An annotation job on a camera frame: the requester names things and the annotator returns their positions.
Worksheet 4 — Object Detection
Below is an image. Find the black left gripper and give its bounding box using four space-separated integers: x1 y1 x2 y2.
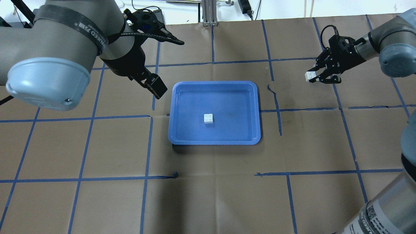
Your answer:
101 42 167 100

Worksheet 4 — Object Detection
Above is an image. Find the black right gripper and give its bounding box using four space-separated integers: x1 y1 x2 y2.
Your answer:
307 36 364 84

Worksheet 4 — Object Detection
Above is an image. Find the white block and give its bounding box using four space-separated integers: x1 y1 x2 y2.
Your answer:
203 113 214 124
305 71 316 82

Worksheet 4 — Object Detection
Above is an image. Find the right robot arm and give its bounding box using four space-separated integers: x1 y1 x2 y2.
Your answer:
305 8 415 234

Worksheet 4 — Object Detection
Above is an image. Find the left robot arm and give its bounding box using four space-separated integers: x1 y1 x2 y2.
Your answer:
1 0 171 111

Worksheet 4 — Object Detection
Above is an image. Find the blue plastic tray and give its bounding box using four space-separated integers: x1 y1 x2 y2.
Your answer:
168 81 261 145

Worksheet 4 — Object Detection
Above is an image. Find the black power adapter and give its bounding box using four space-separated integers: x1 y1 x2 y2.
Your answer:
238 0 253 18

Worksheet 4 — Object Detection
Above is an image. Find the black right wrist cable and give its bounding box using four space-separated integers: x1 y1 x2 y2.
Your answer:
320 25 338 51

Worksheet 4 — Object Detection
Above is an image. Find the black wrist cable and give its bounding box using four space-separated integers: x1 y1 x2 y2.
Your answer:
107 28 185 46
320 25 338 51

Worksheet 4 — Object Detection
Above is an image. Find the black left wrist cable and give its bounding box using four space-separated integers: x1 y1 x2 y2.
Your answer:
107 28 185 46

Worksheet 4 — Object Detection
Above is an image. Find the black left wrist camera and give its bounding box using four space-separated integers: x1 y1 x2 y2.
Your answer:
123 9 172 37

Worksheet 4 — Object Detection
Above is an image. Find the aluminium profile post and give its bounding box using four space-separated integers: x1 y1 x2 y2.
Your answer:
201 0 218 27

